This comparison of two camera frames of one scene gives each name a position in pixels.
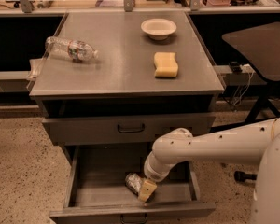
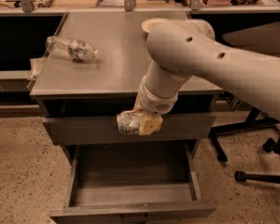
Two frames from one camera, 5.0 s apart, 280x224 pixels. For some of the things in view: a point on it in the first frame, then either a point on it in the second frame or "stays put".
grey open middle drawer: (95, 190) stays put
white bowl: (158, 28) stays put
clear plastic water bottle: (70, 49) stays put
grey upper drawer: (118, 130) stays put
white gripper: (152, 174) → (153, 103)
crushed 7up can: (133, 182) → (130, 122)
